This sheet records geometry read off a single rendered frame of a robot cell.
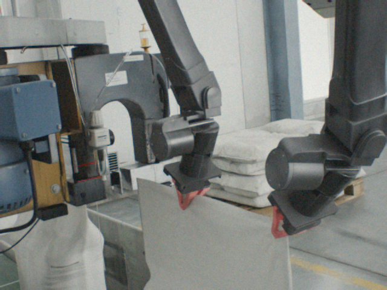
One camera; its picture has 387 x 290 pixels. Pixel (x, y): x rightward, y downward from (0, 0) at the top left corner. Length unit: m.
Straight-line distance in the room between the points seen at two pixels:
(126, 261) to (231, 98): 4.89
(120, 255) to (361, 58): 1.58
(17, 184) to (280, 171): 0.48
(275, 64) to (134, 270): 5.46
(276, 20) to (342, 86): 6.50
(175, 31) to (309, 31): 6.86
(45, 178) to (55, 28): 0.33
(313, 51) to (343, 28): 7.18
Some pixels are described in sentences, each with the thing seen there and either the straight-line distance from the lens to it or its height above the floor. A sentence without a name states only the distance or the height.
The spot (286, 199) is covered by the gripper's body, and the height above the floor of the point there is 1.10.
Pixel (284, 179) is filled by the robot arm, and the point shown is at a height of 1.16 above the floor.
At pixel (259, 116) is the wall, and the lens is 7.15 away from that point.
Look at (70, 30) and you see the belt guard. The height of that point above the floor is 1.39.
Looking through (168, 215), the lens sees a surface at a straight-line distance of 1.22.
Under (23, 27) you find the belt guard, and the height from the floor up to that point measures 1.40.
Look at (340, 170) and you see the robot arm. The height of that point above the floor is 1.15.
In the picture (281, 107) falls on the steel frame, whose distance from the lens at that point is 7.27.
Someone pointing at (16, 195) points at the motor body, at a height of 1.11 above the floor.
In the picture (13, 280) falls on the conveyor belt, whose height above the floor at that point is 0.38.
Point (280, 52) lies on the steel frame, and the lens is 7.19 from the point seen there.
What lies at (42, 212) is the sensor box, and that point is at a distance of 1.27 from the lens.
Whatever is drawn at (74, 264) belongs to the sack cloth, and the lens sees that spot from 1.62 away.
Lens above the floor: 1.34
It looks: 10 degrees down
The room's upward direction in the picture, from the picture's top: 5 degrees counter-clockwise
